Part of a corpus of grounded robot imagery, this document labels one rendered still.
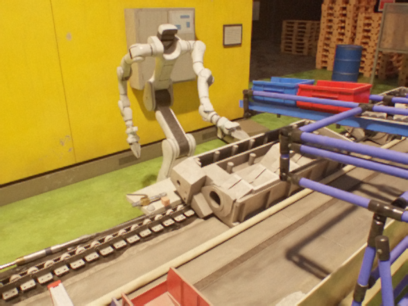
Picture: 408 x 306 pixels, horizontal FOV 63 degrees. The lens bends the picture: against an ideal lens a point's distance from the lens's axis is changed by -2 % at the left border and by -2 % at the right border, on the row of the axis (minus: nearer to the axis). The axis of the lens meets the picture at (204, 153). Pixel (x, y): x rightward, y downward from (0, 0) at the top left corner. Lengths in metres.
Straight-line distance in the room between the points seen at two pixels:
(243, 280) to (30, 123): 2.57
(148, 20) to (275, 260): 2.64
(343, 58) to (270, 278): 7.16
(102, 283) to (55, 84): 2.34
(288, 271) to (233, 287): 0.24
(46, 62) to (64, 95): 0.34
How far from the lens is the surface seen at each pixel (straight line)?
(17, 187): 3.60
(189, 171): 1.63
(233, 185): 1.57
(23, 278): 1.48
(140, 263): 1.45
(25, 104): 3.37
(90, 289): 1.39
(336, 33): 10.29
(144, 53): 2.37
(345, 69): 8.25
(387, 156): 0.93
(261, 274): 1.40
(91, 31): 3.48
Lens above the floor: 1.71
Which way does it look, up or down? 24 degrees down
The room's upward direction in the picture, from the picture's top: straight up
